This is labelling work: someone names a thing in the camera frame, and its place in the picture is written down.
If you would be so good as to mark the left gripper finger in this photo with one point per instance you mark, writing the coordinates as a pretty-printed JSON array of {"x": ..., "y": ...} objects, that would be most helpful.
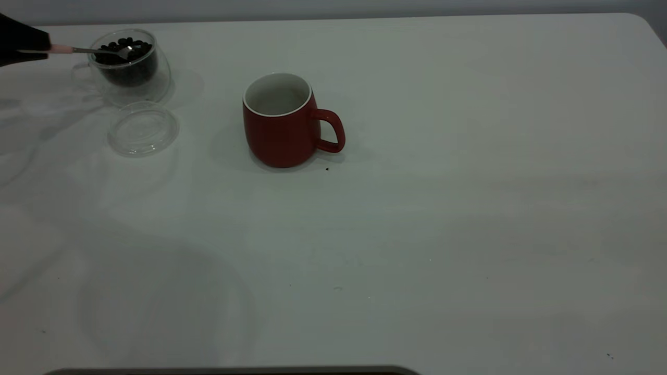
[
  {"x": 15, "y": 57},
  {"x": 21, "y": 36}
]

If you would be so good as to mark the red ceramic mug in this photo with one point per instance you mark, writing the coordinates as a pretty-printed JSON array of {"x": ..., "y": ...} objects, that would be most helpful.
[{"x": 281, "y": 135}]

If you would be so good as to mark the dark coffee beans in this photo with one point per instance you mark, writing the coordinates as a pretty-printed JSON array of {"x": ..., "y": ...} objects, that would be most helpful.
[{"x": 130, "y": 70}]

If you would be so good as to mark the clear glass cup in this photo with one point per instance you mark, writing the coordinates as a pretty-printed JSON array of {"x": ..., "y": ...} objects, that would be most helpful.
[{"x": 151, "y": 88}]

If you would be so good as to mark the clear round glass lid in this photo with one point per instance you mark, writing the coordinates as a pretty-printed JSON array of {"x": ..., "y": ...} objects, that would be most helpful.
[{"x": 143, "y": 130}]

